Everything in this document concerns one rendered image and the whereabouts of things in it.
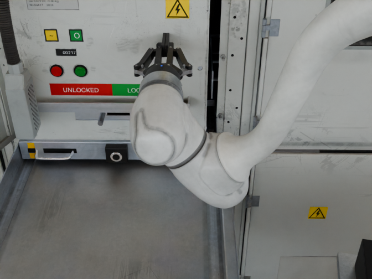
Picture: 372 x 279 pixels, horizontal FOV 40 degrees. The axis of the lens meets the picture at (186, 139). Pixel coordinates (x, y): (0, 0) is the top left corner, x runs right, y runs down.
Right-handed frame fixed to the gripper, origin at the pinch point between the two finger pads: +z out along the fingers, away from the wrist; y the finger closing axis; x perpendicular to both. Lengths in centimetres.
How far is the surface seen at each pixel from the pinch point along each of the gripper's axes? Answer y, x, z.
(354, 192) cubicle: 59, -59, 14
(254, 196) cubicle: 27, -61, 14
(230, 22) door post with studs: 16.2, -1.4, 16.6
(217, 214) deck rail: 12.8, -37.9, -17.7
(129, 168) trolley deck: -11.0, -38.3, 0.7
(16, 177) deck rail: -41, -38, -4
